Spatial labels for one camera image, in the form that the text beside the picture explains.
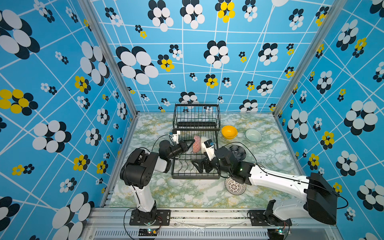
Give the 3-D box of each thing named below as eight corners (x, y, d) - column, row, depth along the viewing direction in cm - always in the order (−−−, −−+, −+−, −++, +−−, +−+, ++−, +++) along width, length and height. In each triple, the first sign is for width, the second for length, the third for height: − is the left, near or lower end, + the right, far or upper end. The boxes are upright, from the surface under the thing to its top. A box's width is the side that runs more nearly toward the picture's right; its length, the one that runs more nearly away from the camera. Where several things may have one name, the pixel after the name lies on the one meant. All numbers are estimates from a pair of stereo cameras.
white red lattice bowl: (226, 196, 82) (227, 193, 78) (224, 180, 88) (225, 177, 84) (245, 196, 82) (247, 193, 78) (242, 180, 88) (244, 177, 84)
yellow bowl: (222, 140, 106) (223, 136, 102) (221, 129, 112) (222, 125, 109) (237, 140, 106) (238, 136, 102) (234, 129, 112) (236, 125, 108)
